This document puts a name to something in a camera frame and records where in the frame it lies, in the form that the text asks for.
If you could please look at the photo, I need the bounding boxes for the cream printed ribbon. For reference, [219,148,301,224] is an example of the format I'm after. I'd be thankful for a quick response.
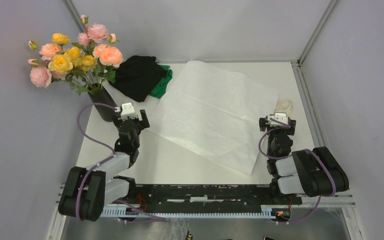
[274,99,294,115]

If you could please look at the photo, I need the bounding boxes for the white paper bouquet wrap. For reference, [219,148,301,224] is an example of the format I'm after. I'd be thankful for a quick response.
[149,60,280,174]

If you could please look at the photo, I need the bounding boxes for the peach rose stem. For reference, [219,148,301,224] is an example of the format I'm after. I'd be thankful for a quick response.
[92,33,124,83]
[28,40,62,61]

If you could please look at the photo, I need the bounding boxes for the yellow rose stem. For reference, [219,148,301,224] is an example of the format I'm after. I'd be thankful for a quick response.
[47,32,98,94]

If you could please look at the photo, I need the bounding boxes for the pink rose stem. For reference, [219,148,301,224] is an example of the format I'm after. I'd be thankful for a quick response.
[77,14,110,46]

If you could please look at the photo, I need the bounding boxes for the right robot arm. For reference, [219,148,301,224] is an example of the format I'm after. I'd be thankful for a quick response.
[258,112,350,204]

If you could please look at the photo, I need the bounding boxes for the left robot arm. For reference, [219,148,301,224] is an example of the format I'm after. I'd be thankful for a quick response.
[58,109,150,222]

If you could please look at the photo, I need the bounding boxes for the black cylindrical vase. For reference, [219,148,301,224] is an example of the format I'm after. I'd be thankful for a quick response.
[88,83,117,122]

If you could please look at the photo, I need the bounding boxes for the pink roses in vase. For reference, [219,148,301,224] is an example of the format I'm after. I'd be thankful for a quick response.
[28,58,68,88]

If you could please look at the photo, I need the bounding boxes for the green cloth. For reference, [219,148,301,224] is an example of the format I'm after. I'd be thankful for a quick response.
[148,65,173,99]

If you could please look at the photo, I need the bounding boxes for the black cloth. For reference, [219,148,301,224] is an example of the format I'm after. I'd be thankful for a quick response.
[109,55,168,102]

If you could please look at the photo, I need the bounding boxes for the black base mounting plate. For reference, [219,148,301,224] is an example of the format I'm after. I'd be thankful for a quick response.
[121,184,303,214]

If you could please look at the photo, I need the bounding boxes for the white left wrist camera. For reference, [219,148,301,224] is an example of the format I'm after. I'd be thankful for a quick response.
[114,102,142,121]

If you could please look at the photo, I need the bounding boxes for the white slotted cable duct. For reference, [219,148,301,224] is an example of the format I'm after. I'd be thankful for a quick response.
[100,204,276,220]

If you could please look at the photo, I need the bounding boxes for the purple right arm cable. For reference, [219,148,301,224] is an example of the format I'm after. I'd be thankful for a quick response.
[257,117,337,225]

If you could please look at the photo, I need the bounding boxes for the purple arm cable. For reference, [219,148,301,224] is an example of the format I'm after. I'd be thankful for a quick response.
[257,117,337,225]
[74,102,168,224]

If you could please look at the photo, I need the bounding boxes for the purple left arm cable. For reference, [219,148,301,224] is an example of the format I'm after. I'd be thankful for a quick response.
[74,102,168,224]

